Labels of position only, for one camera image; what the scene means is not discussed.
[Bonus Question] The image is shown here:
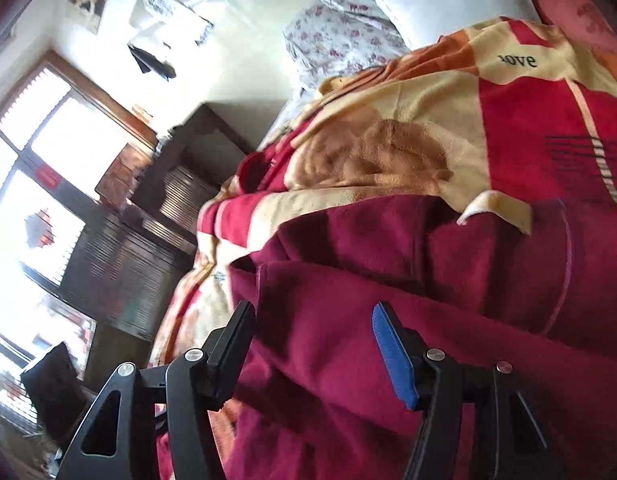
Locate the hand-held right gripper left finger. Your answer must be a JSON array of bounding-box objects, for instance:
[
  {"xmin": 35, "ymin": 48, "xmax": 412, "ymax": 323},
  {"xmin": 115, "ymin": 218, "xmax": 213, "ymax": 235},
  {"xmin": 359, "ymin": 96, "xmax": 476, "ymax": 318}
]
[{"xmin": 53, "ymin": 300, "xmax": 256, "ymax": 480}]

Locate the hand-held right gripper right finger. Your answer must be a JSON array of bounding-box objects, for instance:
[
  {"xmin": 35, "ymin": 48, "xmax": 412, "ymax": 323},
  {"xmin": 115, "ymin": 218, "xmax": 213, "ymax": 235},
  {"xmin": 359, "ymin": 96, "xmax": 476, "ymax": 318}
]
[{"xmin": 371, "ymin": 301, "xmax": 564, "ymax": 480}]

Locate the maroon fleece sweater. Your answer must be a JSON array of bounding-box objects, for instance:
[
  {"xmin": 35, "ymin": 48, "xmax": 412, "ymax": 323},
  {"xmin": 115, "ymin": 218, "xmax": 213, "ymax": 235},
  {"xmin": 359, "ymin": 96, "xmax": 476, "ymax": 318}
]
[{"xmin": 228, "ymin": 192, "xmax": 617, "ymax": 480}]

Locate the wooden side cabinet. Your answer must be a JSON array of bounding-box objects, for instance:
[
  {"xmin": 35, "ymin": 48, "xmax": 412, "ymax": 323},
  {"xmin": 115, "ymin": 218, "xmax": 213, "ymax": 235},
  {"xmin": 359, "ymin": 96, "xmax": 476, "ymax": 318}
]
[{"xmin": 63, "ymin": 105, "xmax": 254, "ymax": 341}]

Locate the black chair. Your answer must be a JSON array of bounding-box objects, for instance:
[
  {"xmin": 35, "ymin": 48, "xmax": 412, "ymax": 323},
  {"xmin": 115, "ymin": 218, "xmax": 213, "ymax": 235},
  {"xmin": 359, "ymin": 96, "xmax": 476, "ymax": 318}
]
[{"xmin": 21, "ymin": 342, "xmax": 96, "ymax": 441}]

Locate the brown box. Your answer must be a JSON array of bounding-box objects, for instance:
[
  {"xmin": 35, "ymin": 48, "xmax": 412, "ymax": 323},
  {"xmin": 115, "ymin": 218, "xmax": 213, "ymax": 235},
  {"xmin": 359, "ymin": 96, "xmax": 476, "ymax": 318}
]
[{"xmin": 96, "ymin": 142, "xmax": 155, "ymax": 208}]

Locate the red orange printed blanket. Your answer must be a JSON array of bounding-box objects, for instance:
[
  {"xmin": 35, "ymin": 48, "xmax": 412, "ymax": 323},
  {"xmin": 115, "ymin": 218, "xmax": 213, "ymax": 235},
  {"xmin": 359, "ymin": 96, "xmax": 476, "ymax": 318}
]
[{"xmin": 148, "ymin": 16, "xmax": 617, "ymax": 480}]

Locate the wooden framed window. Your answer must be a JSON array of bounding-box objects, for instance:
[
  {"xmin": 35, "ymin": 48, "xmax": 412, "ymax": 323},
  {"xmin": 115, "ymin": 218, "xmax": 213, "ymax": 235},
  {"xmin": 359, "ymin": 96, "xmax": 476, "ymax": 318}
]
[{"xmin": 0, "ymin": 50, "xmax": 159, "ymax": 441}]

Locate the dark hanging cloth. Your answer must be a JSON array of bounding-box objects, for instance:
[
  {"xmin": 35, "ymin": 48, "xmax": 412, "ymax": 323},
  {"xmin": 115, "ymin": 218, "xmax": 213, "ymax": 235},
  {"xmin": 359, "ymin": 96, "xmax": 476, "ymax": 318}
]
[{"xmin": 128, "ymin": 44, "xmax": 177, "ymax": 82}]

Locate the small floral pillow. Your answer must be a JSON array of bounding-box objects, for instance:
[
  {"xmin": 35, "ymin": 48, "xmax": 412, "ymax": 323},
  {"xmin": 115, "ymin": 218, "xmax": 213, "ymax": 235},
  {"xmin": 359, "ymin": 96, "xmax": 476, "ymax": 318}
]
[{"xmin": 283, "ymin": 4, "xmax": 414, "ymax": 88}]

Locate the white pillow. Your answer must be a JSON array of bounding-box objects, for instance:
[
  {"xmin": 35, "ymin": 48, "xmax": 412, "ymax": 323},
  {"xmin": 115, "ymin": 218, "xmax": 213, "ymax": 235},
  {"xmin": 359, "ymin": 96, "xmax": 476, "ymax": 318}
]
[{"xmin": 374, "ymin": 0, "xmax": 543, "ymax": 51}]

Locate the red heart cushion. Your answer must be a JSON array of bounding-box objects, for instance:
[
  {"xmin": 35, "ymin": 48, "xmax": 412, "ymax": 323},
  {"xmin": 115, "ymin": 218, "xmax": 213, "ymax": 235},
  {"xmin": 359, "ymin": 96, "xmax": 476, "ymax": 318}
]
[{"xmin": 518, "ymin": 0, "xmax": 617, "ymax": 58}]

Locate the white wall calendar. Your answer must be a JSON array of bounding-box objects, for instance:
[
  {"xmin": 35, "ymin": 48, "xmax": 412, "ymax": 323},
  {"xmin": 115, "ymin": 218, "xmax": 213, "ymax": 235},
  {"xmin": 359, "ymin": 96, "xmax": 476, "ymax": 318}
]
[{"xmin": 129, "ymin": 0, "xmax": 215, "ymax": 56}]

